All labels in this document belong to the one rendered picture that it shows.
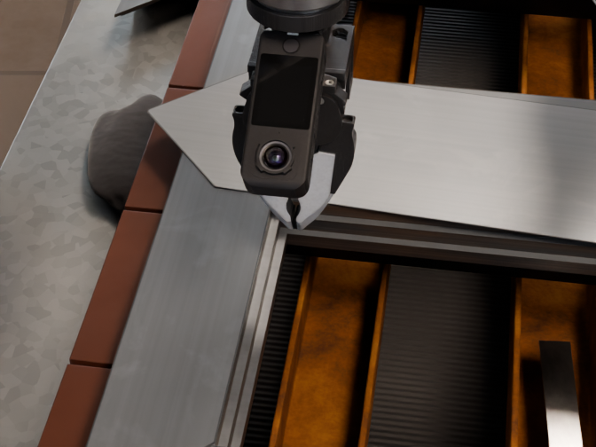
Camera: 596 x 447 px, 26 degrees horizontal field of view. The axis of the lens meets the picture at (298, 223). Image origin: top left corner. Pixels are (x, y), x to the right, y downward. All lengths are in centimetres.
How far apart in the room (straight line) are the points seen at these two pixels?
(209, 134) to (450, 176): 22
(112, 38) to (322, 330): 54
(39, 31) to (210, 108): 168
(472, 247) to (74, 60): 65
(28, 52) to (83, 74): 125
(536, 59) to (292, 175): 77
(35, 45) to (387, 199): 179
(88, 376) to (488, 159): 40
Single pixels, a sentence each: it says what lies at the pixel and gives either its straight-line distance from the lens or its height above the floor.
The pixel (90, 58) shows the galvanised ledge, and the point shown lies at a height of 68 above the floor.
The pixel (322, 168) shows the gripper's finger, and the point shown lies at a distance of 96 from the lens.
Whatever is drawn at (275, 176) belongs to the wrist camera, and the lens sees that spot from 85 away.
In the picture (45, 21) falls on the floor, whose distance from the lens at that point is 289.
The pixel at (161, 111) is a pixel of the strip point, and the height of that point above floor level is 86.
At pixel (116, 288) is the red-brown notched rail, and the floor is 83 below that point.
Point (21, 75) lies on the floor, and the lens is 274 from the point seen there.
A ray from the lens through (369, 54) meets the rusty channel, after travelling 157.
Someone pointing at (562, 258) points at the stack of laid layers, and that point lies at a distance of 111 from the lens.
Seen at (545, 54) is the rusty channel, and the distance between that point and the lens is 160.
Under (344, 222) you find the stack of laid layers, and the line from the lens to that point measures 111.
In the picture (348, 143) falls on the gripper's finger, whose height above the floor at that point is 100.
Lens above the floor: 160
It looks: 43 degrees down
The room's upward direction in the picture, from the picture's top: straight up
